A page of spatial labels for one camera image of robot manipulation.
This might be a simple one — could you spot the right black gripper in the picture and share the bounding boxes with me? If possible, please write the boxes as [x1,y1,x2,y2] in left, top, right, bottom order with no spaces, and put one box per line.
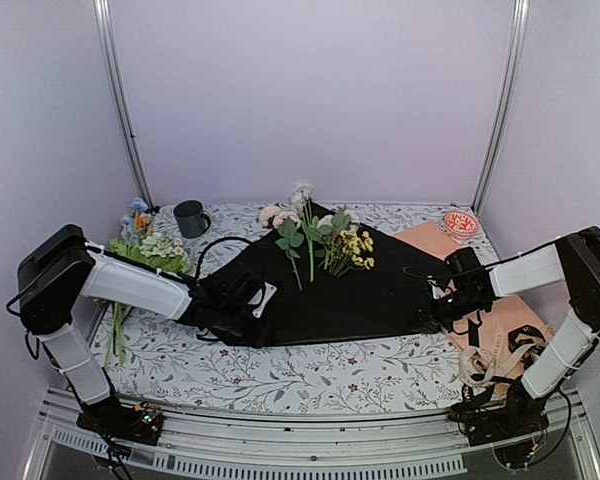
[404,288,483,333]

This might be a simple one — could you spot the black wrapping paper sheet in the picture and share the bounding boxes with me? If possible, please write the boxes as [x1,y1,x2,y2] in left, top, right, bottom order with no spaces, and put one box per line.
[196,226,450,348]

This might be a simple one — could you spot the white rose long stem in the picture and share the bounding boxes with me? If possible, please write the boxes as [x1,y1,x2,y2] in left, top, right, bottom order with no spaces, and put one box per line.
[259,205,304,292]

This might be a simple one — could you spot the small white flower stem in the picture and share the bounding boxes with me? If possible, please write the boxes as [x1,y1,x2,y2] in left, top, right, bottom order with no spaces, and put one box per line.
[291,180,315,283]

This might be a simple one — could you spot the yellow small flower bunch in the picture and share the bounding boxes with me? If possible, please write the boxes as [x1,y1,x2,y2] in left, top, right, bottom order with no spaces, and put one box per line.
[323,230,375,278]

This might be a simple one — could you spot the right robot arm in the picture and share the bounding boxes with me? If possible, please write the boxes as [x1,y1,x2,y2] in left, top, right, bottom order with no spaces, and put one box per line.
[429,227,600,436]

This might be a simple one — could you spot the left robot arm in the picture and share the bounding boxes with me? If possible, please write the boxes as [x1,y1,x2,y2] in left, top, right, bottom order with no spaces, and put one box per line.
[6,224,277,434]

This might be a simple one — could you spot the pink wrapping paper sheet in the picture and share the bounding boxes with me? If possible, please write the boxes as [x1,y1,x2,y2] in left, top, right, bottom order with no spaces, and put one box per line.
[392,220,556,396]

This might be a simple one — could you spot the cream printed ribbon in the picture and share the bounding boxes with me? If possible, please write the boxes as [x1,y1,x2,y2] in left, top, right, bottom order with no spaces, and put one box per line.
[458,343,538,402]

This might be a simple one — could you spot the red patterned small bowl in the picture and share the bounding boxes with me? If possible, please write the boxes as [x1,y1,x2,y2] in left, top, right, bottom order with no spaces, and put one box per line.
[443,210,480,236]

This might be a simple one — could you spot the dark grey mug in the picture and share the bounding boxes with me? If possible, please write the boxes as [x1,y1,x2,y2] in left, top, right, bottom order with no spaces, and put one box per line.
[173,200,211,239]

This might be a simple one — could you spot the floral patterned tablecloth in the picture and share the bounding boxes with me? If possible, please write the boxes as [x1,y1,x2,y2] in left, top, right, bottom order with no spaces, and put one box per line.
[82,201,511,416]

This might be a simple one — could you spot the green leafy flower bunch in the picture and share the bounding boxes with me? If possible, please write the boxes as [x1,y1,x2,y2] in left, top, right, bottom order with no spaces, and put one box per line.
[102,230,193,371]

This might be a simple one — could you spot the blue orange flower stems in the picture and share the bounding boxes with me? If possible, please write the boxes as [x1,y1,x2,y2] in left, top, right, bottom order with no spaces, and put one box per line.
[120,197,152,244]

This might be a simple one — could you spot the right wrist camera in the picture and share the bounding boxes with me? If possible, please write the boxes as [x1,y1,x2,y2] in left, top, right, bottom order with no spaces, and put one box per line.
[444,247,482,279]

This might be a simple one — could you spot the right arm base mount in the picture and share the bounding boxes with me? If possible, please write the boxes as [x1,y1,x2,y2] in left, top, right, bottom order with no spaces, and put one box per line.
[454,397,549,470]

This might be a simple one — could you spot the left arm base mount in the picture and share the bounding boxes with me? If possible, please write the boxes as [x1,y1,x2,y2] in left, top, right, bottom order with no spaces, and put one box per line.
[76,397,164,446]

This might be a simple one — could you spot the right aluminium frame post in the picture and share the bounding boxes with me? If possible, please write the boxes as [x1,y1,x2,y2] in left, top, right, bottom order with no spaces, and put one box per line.
[471,0,530,216]

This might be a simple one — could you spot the aluminium frame post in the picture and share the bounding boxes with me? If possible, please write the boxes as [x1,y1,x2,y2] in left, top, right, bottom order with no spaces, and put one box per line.
[93,0,154,208]
[471,0,530,216]

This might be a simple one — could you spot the left aluminium frame post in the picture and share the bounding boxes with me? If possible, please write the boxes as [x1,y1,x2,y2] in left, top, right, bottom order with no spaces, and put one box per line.
[93,0,154,208]

